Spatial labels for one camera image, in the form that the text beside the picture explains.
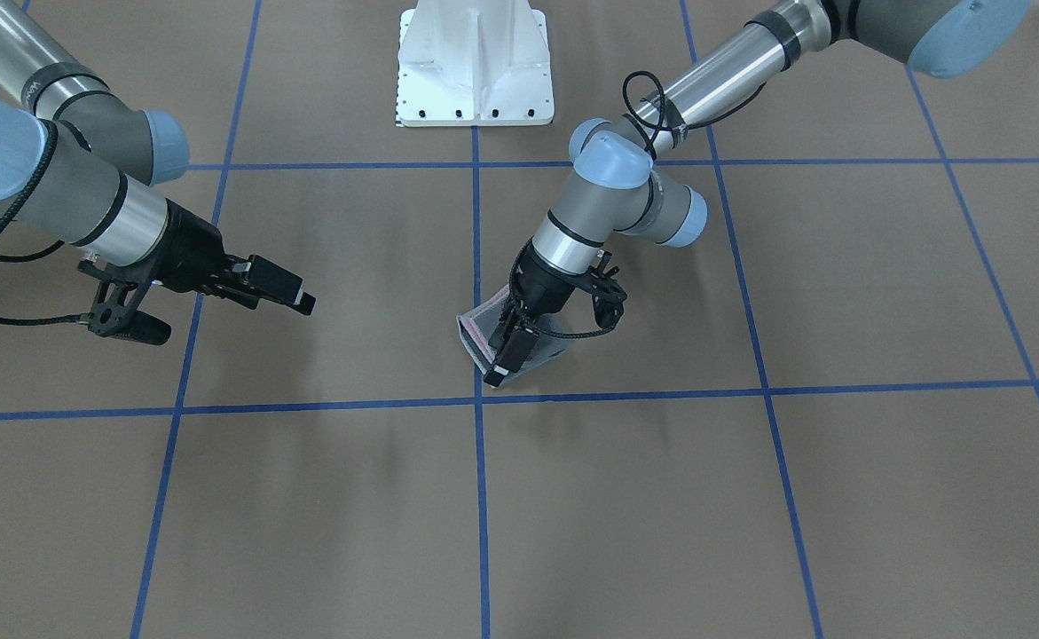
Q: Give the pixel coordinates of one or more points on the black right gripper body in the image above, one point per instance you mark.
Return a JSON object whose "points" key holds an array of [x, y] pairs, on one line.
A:
{"points": [[191, 249]]}

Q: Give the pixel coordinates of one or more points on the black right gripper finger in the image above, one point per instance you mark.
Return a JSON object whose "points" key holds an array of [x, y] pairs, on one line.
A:
{"points": [[262, 272], [293, 298]]}

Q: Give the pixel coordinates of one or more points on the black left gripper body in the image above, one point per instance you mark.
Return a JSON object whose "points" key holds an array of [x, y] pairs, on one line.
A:
{"points": [[540, 286]]}

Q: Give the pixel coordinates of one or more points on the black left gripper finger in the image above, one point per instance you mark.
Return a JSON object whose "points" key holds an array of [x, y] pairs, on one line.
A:
{"points": [[508, 349]]}

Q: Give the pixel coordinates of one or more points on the pink towel with white edge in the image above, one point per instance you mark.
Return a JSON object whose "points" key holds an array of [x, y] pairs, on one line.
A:
{"points": [[477, 324]]}

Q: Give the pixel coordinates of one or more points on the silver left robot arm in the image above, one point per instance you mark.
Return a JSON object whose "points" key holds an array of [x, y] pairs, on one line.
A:
{"points": [[616, 186]]}

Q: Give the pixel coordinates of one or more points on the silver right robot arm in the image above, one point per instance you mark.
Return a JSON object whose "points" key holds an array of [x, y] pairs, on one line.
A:
{"points": [[81, 166]]}

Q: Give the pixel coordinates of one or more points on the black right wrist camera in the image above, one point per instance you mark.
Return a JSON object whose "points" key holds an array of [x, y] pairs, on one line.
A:
{"points": [[115, 312]]}

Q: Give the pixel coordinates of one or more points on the white pedestal column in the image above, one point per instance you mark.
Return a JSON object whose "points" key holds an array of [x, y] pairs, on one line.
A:
{"points": [[473, 63]]}

